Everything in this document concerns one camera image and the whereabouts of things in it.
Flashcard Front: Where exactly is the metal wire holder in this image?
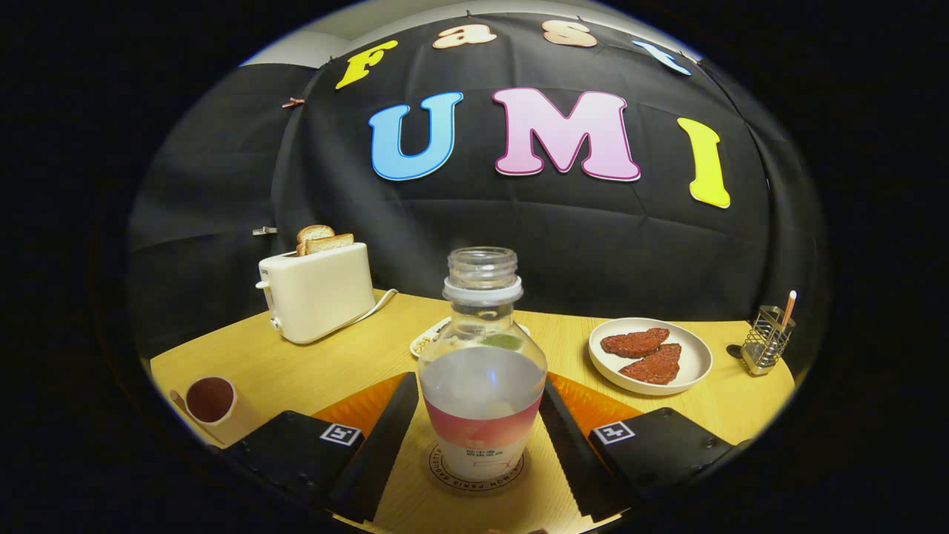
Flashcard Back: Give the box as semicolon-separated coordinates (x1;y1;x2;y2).
741;305;796;377

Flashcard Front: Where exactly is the cream toaster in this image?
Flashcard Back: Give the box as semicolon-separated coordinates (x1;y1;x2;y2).
255;243;377;346

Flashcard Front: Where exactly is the round cork coaster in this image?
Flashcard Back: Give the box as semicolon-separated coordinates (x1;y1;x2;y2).
428;443;526;493

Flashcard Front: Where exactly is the cream cup wooden handle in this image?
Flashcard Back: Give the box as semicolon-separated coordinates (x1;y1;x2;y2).
169;375;239;429

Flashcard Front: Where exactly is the wooden table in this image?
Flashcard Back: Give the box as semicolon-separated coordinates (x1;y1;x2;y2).
148;289;798;534

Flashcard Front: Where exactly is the white divided snack tray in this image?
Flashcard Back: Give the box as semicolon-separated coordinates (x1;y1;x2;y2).
409;317;532;359

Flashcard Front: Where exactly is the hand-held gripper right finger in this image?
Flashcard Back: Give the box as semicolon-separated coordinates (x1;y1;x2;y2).
538;373;746;524

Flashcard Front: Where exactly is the white toaster cable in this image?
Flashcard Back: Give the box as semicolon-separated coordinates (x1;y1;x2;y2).
347;288;400;328

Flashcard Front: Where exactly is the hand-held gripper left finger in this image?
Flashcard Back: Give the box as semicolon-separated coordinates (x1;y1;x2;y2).
221;371;420;524

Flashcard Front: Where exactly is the clear juice bottle pink label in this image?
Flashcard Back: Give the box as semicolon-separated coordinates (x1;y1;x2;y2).
417;247;549;482

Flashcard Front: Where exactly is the white round plate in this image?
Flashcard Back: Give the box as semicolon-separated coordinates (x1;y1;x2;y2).
589;317;714;397

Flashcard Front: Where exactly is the red-brown meat patty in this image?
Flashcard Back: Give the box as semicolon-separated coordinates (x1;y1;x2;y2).
600;327;671;360
618;343;683;386

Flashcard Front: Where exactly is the toast slice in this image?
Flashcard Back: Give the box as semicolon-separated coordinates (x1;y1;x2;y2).
297;225;337;257
304;234;356;257

